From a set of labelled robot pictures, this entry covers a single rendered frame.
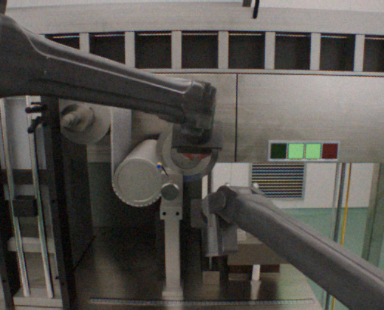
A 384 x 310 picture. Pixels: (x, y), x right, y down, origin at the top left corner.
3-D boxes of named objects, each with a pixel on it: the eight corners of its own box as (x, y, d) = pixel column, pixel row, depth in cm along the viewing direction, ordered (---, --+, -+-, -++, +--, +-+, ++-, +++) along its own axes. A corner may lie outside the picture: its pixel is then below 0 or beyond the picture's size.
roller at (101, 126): (57, 144, 81) (53, 86, 78) (88, 130, 105) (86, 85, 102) (112, 144, 80) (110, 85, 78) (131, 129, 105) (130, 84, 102)
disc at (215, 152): (153, 178, 81) (158, 117, 78) (153, 178, 81) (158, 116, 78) (214, 184, 81) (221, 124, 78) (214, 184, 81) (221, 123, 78)
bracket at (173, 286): (162, 297, 80) (159, 178, 74) (164, 282, 86) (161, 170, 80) (182, 297, 80) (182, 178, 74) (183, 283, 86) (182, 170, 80)
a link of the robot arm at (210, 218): (229, 190, 67) (200, 191, 67) (232, 224, 64) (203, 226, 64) (226, 195, 73) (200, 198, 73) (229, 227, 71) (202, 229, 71)
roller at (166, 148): (160, 173, 80) (165, 125, 78) (168, 150, 105) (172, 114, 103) (208, 178, 80) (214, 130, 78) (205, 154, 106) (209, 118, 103)
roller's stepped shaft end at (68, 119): (57, 129, 68) (55, 114, 67) (67, 125, 74) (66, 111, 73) (72, 129, 68) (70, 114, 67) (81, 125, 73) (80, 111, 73)
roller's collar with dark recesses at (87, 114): (60, 132, 74) (59, 104, 73) (70, 128, 80) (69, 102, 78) (88, 132, 74) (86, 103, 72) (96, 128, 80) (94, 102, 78)
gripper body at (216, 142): (222, 152, 68) (227, 131, 61) (171, 150, 67) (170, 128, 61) (221, 126, 71) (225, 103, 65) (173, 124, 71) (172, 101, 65)
